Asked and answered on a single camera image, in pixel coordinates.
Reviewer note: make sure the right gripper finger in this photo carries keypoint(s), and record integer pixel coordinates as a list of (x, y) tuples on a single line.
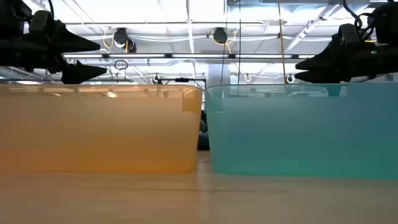
[(323, 76), (339, 53)]

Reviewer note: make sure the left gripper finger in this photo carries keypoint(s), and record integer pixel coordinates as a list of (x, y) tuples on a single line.
[(81, 74), (62, 40)]

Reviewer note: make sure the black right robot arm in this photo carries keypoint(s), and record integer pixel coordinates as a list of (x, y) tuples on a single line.
[(385, 21)]

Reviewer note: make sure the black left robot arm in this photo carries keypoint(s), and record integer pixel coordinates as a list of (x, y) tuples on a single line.
[(12, 14)]

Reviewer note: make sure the orange cutting board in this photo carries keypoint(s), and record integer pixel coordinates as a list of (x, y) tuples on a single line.
[(93, 133)]

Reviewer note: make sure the green cutting board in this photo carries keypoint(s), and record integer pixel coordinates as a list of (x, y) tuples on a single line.
[(295, 137)]

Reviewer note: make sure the long ceiling light bar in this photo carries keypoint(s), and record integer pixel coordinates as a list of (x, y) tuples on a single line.
[(168, 55)]

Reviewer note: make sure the black aluminium rig frame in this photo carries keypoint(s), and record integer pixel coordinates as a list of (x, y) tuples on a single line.
[(183, 80)]

